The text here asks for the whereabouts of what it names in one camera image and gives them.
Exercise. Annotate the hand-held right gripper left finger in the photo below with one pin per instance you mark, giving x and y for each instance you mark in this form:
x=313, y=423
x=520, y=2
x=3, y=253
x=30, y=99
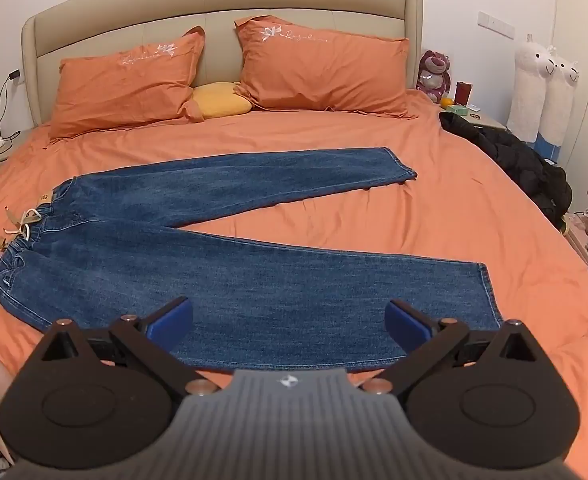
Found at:
x=174, y=317

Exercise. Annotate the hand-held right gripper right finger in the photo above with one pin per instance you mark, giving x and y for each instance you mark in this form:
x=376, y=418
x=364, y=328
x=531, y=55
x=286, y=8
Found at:
x=402, y=317

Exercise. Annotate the blue denim pants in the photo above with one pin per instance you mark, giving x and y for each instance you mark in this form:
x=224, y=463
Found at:
x=199, y=280

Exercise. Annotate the black puffer jacket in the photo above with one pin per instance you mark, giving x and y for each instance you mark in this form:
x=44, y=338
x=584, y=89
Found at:
x=518, y=165

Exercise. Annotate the black charger plug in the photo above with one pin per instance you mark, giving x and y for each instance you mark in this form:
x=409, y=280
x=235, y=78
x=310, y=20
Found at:
x=14, y=74

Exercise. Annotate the small green box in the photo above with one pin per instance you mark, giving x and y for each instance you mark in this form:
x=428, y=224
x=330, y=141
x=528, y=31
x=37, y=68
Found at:
x=456, y=109

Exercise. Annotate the orange fruit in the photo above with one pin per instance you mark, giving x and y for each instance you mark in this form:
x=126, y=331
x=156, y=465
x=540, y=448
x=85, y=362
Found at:
x=446, y=103

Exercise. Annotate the orange embroidered pillow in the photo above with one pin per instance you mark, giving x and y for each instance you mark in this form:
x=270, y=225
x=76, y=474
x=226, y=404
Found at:
x=119, y=90
x=319, y=70

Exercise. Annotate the small yellow pillow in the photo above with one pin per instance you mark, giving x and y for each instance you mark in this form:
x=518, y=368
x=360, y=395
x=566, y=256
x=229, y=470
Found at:
x=221, y=100

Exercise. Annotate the dark red cup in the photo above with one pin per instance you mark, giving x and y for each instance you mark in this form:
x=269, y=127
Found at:
x=462, y=94

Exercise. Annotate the pink bear plush toy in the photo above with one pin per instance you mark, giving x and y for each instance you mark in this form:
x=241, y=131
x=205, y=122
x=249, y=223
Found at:
x=434, y=72

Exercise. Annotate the white alpaca plush toy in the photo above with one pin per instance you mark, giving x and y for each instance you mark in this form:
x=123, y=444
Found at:
x=556, y=110
x=526, y=90

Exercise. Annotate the beige upholstered bed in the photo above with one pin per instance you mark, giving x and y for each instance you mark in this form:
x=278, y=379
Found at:
x=224, y=5

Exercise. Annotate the white wall switch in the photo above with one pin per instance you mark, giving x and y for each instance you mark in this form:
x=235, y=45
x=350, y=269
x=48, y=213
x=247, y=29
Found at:
x=496, y=24

